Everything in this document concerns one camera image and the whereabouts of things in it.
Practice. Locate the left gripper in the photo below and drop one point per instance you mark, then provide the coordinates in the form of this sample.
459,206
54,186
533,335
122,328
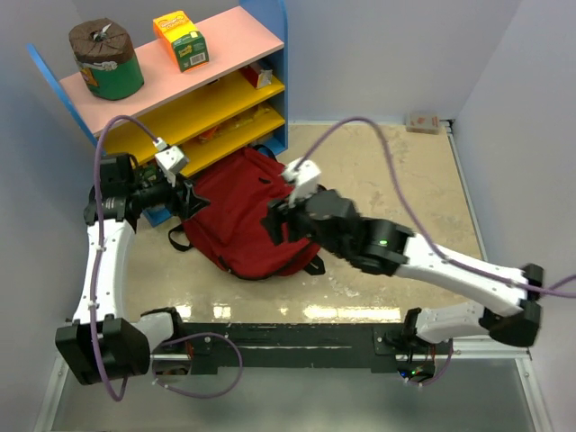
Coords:
187,206

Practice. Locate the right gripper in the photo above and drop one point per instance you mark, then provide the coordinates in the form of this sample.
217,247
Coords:
279,212

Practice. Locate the red backpack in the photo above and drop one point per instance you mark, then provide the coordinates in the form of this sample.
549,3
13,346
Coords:
229,231

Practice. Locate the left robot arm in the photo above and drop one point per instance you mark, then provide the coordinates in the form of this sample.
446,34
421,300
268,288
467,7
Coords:
99,343

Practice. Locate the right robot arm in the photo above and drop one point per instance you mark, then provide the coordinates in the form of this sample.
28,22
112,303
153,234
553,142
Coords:
495,304

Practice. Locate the colourful shelf unit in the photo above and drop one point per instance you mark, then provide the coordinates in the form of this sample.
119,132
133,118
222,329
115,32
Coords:
209,111

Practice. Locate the red white box on shelf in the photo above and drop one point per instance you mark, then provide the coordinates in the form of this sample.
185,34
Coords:
258,74

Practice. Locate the orange green sponge box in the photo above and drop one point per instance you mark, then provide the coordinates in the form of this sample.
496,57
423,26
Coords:
182,40

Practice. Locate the small pink card box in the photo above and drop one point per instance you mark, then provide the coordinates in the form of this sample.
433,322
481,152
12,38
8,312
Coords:
422,122

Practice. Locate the green brown wrapped roll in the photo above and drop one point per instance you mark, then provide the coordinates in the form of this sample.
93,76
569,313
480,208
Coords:
106,59

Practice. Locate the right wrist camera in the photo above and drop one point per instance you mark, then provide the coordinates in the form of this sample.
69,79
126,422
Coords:
303,176

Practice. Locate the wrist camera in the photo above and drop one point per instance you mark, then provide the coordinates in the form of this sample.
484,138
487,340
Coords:
303,176
171,161

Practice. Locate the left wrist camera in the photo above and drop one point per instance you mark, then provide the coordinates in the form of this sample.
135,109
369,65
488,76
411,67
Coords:
171,161

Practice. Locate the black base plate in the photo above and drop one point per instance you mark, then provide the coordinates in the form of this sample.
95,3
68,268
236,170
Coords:
276,345

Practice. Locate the aluminium rail frame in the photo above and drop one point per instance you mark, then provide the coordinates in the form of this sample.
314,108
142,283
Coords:
487,387

